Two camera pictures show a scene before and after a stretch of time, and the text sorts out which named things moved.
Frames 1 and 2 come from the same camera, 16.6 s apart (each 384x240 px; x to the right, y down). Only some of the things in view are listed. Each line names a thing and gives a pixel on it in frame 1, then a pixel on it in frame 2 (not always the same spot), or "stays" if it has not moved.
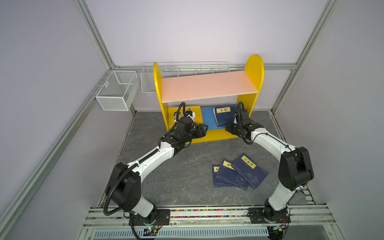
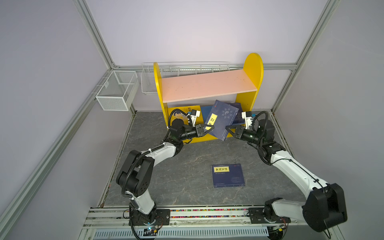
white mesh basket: [119, 90] stays
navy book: [252, 172] → [238, 118]
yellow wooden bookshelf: [246, 84] stays
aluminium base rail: [306, 223] stays
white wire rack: [170, 69] stays
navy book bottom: [227, 172] → [221, 116]
